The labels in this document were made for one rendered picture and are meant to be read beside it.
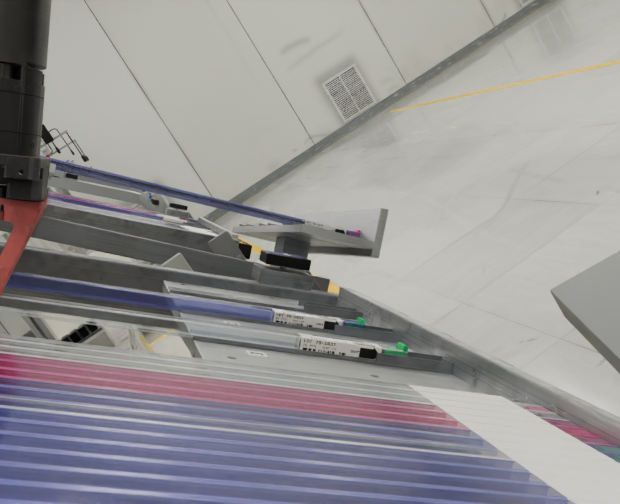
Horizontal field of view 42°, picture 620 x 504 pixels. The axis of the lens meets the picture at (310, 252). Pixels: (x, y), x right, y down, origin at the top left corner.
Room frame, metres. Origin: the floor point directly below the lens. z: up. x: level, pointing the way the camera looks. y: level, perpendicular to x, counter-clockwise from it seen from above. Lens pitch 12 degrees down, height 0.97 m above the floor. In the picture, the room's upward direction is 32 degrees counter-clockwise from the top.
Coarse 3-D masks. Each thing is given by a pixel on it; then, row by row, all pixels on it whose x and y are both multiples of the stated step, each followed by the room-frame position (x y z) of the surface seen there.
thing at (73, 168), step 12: (60, 168) 0.98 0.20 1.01; (72, 168) 0.99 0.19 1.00; (84, 168) 0.99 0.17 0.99; (108, 180) 0.99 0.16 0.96; (120, 180) 1.00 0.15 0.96; (132, 180) 1.00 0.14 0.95; (156, 192) 1.01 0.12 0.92; (168, 192) 1.01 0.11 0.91; (180, 192) 1.01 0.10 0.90; (192, 192) 1.02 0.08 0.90; (204, 204) 1.02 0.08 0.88; (216, 204) 1.02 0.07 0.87; (228, 204) 1.02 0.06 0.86; (240, 204) 1.03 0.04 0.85; (252, 216) 1.04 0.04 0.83; (264, 216) 1.03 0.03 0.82; (276, 216) 1.04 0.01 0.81; (288, 216) 1.04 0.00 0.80
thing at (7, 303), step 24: (0, 312) 0.52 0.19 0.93; (24, 312) 0.52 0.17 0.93; (48, 312) 0.52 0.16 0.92; (72, 312) 0.52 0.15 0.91; (96, 312) 0.52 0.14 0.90; (120, 312) 0.53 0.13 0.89; (144, 312) 0.54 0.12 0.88; (192, 336) 0.53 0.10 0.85; (216, 336) 0.53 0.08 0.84; (240, 336) 0.53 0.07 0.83; (264, 336) 0.54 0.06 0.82; (288, 336) 0.54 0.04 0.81
